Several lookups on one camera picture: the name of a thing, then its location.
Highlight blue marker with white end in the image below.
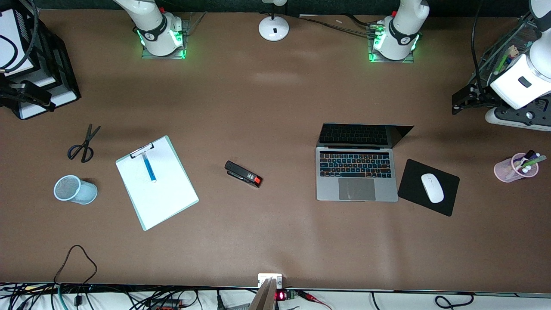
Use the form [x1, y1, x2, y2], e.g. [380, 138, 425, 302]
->
[142, 154, 157, 183]

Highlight silver laptop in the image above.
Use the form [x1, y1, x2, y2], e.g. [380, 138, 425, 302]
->
[316, 123, 415, 202]

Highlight white paper stack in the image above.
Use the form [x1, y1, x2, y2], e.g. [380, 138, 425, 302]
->
[0, 9, 35, 74]
[19, 88, 79, 119]
[9, 69, 57, 90]

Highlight black stacked letter tray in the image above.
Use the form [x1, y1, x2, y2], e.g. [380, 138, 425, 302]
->
[0, 6, 81, 120]

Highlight black scissors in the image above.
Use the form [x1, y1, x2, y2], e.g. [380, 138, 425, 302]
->
[67, 124, 101, 163]

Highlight pink mesh pen cup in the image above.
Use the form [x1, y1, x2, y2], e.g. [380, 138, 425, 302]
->
[494, 152, 539, 183]

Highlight white computer mouse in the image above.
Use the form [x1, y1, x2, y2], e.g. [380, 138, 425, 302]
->
[421, 173, 445, 204]

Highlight light blue mesh cup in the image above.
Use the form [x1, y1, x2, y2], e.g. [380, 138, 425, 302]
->
[53, 175, 98, 205]

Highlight black mouse pad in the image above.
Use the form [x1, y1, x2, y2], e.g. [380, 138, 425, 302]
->
[397, 158, 460, 217]

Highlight mint green clipboard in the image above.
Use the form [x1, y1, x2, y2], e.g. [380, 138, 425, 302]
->
[115, 135, 200, 232]

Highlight white paper sheet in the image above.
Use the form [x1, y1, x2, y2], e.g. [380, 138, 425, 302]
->
[117, 138, 198, 229]

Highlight white lamp base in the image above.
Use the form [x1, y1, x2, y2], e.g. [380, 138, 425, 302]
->
[258, 0, 290, 42]

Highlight black stapler with red end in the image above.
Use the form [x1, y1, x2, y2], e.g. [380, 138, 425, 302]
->
[224, 160, 263, 188]

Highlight orange connector block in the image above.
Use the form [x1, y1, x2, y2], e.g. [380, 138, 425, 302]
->
[149, 299, 184, 310]

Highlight grey wire mesh tray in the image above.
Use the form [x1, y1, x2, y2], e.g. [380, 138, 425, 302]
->
[476, 16, 551, 113]

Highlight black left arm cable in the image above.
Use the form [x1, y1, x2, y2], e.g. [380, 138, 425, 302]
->
[471, 0, 486, 89]

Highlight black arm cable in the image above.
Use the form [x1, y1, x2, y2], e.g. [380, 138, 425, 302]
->
[471, 0, 486, 89]
[0, 0, 40, 74]

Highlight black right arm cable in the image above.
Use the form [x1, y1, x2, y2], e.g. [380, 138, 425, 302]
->
[0, 0, 40, 74]

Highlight black base cable bundle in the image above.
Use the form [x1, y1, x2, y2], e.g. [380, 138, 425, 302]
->
[299, 16, 380, 37]

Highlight black looped cable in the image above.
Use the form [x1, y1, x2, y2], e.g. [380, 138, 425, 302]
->
[53, 244, 98, 287]

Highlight black coiled cable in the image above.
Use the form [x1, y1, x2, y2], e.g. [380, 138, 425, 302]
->
[434, 293, 475, 309]

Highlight red wire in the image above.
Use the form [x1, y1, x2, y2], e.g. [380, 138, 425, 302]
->
[296, 290, 333, 310]

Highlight white mounting bracket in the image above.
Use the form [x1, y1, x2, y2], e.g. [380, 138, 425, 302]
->
[258, 273, 283, 288]

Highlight grey camera mount bar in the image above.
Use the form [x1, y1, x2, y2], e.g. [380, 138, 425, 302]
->
[248, 278, 277, 310]

